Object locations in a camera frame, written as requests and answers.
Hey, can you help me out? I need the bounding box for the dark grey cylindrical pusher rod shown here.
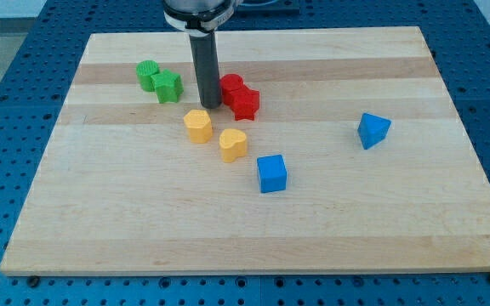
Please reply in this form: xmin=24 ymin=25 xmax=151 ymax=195
xmin=190 ymin=31 xmax=222 ymax=109

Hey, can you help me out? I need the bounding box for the yellow heart block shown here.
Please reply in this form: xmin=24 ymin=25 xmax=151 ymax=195
xmin=219 ymin=128 xmax=248 ymax=163

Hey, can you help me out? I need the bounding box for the wooden board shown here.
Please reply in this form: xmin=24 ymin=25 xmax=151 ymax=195
xmin=0 ymin=26 xmax=490 ymax=276

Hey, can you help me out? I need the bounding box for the red cylinder block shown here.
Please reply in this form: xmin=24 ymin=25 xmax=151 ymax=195
xmin=219 ymin=74 xmax=244 ymax=106

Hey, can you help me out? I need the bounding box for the green star block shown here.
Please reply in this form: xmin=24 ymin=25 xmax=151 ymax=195
xmin=151 ymin=70 xmax=184 ymax=104

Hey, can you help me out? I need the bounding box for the green cylinder block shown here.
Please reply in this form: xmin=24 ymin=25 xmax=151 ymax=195
xmin=135 ymin=59 xmax=160 ymax=92

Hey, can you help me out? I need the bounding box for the red star block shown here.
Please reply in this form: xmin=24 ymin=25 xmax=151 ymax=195
xmin=230 ymin=85 xmax=260 ymax=121

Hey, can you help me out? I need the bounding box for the yellow pentagon block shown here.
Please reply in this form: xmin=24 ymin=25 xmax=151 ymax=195
xmin=183 ymin=110 xmax=213 ymax=144

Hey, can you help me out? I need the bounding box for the blue cube block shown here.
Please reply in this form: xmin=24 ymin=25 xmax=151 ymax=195
xmin=256 ymin=155 xmax=288 ymax=193

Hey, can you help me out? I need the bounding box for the blue triangle block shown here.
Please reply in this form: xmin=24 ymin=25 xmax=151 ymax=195
xmin=357 ymin=113 xmax=391 ymax=150

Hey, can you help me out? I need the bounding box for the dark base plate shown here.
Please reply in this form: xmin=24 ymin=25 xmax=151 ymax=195
xmin=236 ymin=0 xmax=301 ymax=14

